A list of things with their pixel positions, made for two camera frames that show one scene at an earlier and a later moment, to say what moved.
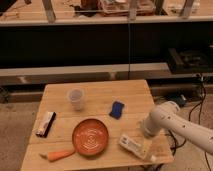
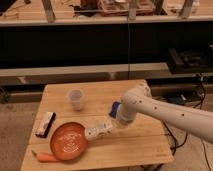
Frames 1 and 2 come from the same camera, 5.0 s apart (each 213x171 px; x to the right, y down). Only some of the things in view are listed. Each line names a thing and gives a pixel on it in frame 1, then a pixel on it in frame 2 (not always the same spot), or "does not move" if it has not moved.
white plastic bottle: [133, 146] -> [94, 133]
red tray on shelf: [110, 8] does not move
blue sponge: [116, 110] does not move
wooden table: [94, 125] does not move
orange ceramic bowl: [90, 136] -> [68, 141]
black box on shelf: [189, 61] does not move
